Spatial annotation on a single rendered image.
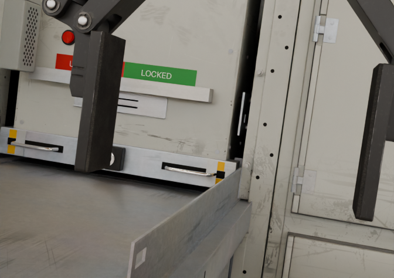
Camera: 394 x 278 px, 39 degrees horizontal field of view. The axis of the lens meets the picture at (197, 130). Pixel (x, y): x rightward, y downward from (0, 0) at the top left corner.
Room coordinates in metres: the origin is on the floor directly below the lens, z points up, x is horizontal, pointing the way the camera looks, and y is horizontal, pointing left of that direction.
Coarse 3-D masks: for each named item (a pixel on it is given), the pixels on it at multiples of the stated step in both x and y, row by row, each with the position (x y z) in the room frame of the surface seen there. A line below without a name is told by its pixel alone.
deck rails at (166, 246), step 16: (0, 160) 1.23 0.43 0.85; (208, 192) 0.80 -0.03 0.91; (224, 192) 0.96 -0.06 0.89; (192, 208) 0.71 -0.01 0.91; (208, 208) 0.82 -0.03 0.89; (224, 208) 0.98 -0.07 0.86; (160, 224) 0.56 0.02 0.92; (176, 224) 0.63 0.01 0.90; (192, 224) 0.72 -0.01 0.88; (208, 224) 0.84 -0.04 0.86; (144, 240) 0.51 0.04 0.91; (160, 240) 0.57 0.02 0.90; (176, 240) 0.64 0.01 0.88; (192, 240) 0.74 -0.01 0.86; (144, 256) 0.52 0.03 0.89; (160, 256) 0.58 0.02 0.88; (176, 256) 0.65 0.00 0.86; (128, 272) 0.48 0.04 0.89; (144, 272) 0.52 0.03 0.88; (160, 272) 0.58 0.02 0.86
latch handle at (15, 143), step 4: (12, 144) 1.20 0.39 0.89; (16, 144) 1.19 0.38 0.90; (20, 144) 1.19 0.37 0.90; (24, 144) 1.19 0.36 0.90; (28, 144) 1.19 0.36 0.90; (32, 148) 1.19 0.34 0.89; (36, 148) 1.18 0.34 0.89; (40, 148) 1.18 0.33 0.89; (44, 148) 1.18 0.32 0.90; (48, 148) 1.18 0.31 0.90; (52, 148) 1.19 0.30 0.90; (56, 148) 1.20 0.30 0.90
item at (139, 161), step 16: (16, 128) 1.24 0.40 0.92; (0, 144) 1.24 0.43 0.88; (32, 144) 1.23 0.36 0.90; (48, 144) 1.22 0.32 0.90; (64, 144) 1.21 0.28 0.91; (48, 160) 1.22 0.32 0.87; (64, 160) 1.21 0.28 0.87; (128, 160) 1.18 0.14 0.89; (144, 160) 1.17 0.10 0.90; (160, 160) 1.17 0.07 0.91; (176, 160) 1.16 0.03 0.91; (192, 160) 1.15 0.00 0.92; (224, 160) 1.15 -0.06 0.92; (144, 176) 1.17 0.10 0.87; (160, 176) 1.17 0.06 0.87; (176, 176) 1.16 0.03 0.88; (192, 176) 1.15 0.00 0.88; (224, 176) 1.14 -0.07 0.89
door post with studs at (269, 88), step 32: (288, 0) 1.14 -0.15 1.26; (288, 32) 1.13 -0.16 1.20; (256, 64) 1.15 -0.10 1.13; (288, 64) 1.13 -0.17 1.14; (256, 96) 1.15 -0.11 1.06; (256, 128) 1.15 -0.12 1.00; (256, 160) 1.14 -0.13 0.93; (256, 192) 1.14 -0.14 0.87; (256, 224) 1.14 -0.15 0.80; (256, 256) 1.13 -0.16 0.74
